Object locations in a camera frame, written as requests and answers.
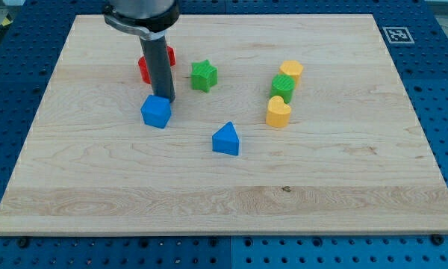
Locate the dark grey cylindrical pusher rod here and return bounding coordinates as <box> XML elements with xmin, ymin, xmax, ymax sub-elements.
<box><xmin>140</xmin><ymin>36</ymin><xmax>175</xmax><ymax>102</ymax></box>

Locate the yellow heart block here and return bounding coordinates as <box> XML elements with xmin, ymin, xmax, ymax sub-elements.
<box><xmin>266</xmin><ymin>95</ymin><xmax>292</xmax><ymax>128</ymax></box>

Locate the red block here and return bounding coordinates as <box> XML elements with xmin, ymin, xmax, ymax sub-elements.
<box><xmin>137</xmin><ymin>46</ymin><xmax>176</xmax><ymax>84</ymax></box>

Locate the green star block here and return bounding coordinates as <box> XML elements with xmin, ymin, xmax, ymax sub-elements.
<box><xmin>191</xmin><ymin>60</ymin><xmax>217</xmax><ymax>93</ymax></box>

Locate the blue cube block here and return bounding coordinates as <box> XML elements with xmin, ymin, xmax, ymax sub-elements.
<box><xmin>140</xmin><ymin>95</ymin><xmax>172</xmax><ymax>129</ymax></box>

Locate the blue triangle block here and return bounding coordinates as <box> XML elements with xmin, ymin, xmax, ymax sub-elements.
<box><xmin>211</xmin><ymin>122</ymin><xmax>240</xmax><ymax>156</ymax></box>

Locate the green cylinder block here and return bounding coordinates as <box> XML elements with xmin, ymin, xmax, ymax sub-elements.
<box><xmin>270</xmin><ymin>74</ymin><xmax>296</xmax><ymax>104</ymax></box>

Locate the yellow hexagon block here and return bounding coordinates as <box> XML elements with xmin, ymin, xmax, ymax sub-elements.
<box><xmin>279</xmin><ymin>60</ymin><xmax>304</xmax><ymax>87</ymax></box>

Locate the light wooden board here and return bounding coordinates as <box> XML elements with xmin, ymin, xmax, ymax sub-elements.
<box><xmin>0</xmin><ymin>14</ymin><xmax>448</xmax><ymax>237</ymax></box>

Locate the white fiducial marker tag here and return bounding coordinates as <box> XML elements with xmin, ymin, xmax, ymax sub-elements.
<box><xmin>382</xmin><ymin>26</ymin><xmax>414</xmax><ymax>44</ymax></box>

